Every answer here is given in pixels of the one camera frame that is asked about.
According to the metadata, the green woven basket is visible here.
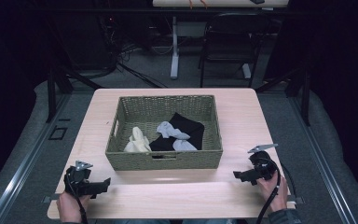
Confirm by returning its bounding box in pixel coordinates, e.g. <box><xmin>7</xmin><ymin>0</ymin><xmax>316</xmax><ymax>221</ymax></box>
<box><xmin>104</xmin><ymin>94</ymin><xmax>224</xmax><ymax>172</ymax></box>

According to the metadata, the cream sock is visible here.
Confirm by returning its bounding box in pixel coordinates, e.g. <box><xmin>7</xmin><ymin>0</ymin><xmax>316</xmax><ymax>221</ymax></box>
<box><xmin>123</xmin><ymin>126</ymin><xmax>153</xmax><ymax>153</ymax></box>

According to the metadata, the grey sock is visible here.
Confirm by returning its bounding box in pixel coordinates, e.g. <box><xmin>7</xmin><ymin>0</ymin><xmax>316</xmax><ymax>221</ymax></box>
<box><xmin>156</xmin><ymin>120</ymin><xmax>191</xmax><ymax>141</ymax></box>
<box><xmin>172</xmin><ymin>138</ymin><xmax>199</xmax><ymax>152</ymax></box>

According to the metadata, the black cloth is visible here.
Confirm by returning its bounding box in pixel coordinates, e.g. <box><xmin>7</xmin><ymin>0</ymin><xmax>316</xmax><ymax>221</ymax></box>
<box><xmin>148</xmin><ymin>112</ymin><xmax>206</xmax><ymax>153</ymax></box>

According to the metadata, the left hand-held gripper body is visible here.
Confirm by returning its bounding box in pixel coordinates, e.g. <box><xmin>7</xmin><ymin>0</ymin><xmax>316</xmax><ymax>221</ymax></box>
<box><xmin>63</xmin><ymin>160</ymin><xmax>95</xmax><ymax>198</ymax></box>

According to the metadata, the person's right hand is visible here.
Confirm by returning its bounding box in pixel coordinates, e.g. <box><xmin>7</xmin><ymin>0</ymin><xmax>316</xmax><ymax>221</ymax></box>
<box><xmin>255</xmin><ymin>170</ymin><xmax>289</xmax><ymax>214</ymax></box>

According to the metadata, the black metal stand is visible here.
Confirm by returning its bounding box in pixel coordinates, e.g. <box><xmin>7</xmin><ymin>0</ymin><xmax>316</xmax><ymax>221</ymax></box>
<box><xmin>45</xmin><ymin>60</ymin><xmax>104</xmax><ymax>124</ymax></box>
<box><xmin>255</xmin><ymin>60</ymin><xmax>312</xmax><ymax>127</ymax></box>

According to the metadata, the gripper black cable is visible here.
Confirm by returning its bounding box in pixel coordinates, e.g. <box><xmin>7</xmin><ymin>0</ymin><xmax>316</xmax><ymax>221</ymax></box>
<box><xmin>63</xmin><ymin>174</ymin><xmax>90</xmax><ymax>224</ymax></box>
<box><xmin>255</xmin><ymin>157</ymin><xmax>298</xmax><ymax>224</ymax></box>

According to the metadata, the white desk leg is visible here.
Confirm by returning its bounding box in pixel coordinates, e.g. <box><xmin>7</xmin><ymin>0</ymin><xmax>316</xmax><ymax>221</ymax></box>
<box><xmin>241</xmin><ymin>63</ymin><xmax>253</xmax><ymax>80</ymax></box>
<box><xmin>170</xmin><ymin>15</ymin><xmax>181</xmax><ymax>80</ymax></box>

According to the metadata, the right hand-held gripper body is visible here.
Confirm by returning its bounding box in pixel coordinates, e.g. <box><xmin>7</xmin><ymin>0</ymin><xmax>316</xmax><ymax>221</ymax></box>
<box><xmin>247</xmin><ymin>143</ymin><xmax>279</xmax><ymax>182</ymax></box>

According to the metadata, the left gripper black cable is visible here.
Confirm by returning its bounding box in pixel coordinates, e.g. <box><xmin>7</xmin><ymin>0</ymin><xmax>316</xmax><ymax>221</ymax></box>
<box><xmin>63</xmin><ymin>174</ymin><xmax>90</xmax><ymax>224</ymax></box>

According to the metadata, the black folding chair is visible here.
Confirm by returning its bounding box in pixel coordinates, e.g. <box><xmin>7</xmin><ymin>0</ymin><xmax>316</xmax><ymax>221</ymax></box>
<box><xmin>198</xmin><ymin>12</ymin><xmax>272</xmax><ymax>89</ymax></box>

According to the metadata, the black floor socket frame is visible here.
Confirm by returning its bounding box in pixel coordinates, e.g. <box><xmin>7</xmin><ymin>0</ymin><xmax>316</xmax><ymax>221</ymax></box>
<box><xmin>48</xmin><ymin>125</ymin><xmax>69</xmax><ymax>141</ymax></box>

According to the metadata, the person's left hand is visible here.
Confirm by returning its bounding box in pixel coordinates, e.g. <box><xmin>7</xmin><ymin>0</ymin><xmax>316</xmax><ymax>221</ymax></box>
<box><xmin>56</xmin><ymin>189</ymin><xmax>91</xmax><ymax>224</ymax></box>

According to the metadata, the floor cables bundle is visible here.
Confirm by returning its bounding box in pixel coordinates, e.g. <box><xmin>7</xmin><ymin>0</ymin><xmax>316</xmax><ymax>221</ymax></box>
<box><xmin>97</xmin><ymin>15</ymin><xmax>169</xmax><ymax>89</ymax></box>

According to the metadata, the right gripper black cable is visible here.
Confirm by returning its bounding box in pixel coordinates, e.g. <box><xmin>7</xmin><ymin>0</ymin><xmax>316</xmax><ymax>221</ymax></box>
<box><xmin>255</xmin><ymin>157</ymin><xmax>298</xmax><ymax>224</ymax></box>

